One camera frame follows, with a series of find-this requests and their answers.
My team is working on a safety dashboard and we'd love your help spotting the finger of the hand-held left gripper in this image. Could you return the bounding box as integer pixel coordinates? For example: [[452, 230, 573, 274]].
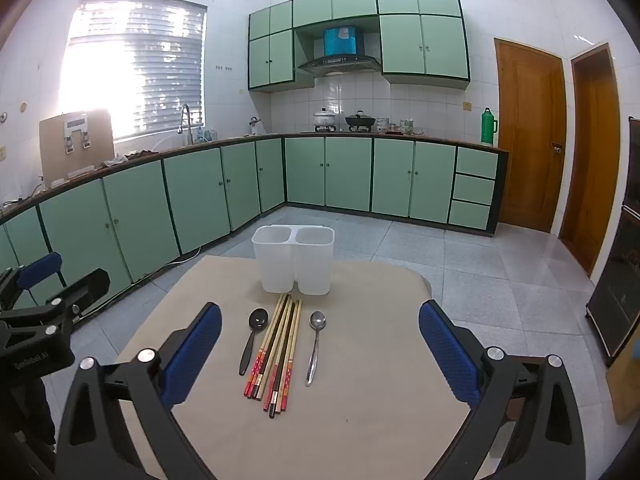
[[0, 252, 64, 313], [0, 267, 112, 334]]

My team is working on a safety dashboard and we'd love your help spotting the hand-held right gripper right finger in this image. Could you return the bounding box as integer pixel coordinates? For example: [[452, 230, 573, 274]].
[[418, 299, 588, 480]]

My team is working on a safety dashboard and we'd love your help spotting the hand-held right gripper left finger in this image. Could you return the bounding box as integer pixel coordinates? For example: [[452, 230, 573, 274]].
[[52, 301, 223, 480]]

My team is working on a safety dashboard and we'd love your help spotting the red-handled bamboo chopstick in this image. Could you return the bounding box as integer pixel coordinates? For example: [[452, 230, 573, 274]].
[[276, 300, 301, 413], [262, 300, 296, 408], [249, 295, 291, 398], [283, 301, 304, 411]]

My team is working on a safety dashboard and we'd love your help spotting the bundle of wooden chopsticks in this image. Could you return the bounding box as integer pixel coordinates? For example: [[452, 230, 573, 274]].
[[243, 294, 288, 396]]

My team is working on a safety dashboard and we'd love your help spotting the black spoon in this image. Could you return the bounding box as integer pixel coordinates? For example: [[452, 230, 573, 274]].
[[239, 308, 270, 376]]

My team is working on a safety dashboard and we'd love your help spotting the white two-compartment utensil holder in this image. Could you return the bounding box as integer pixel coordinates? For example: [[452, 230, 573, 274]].
[[251, 225, 335, 296]]

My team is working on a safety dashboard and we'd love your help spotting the metal spoon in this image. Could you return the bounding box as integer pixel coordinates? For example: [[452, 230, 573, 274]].
[[305, 311, 327, 387]]

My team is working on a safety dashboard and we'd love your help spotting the cardboard box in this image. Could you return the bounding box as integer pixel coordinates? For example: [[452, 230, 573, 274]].
[[39, 108, 115, 183]]

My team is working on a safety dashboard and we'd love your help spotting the dark cloth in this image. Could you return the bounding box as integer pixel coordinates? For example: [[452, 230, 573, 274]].
[[102, 149, 157, 167]]

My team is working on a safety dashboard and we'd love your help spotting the black glass-front cabinet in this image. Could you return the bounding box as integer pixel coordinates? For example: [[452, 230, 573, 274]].
[[585, 117, 640, 366]]

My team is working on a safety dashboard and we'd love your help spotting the tan wooden board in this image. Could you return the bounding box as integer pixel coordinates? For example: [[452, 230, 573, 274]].
[[606, 342, 640, 425]]

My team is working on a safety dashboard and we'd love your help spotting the metal kitchen faucet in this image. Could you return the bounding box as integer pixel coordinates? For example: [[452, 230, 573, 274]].
[[179, 103, 196, 146]]

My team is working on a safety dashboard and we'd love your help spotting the green thermos flask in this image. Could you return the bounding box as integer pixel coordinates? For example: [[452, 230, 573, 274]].
[[480, 107, 499, 147]]

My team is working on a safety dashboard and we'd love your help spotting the wooden door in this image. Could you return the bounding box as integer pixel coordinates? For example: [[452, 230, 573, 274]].
[[494, 37, 567, 234], [559, 42, 623, 276]]

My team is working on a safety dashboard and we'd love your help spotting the window with white blinds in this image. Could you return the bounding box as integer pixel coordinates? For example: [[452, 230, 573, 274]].
[[60, 0, 207, 141]]

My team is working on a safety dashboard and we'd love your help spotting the black wok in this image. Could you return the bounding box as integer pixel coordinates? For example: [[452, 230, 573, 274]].
[[345, 110, 377, 131]]

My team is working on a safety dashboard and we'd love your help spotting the black range hood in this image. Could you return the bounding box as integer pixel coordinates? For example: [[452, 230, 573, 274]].
[[298, 55, 382, 78]]

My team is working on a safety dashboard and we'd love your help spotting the blue hood chimney cover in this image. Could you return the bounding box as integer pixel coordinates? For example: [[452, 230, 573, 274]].
[[322, 25, 360, 56]]

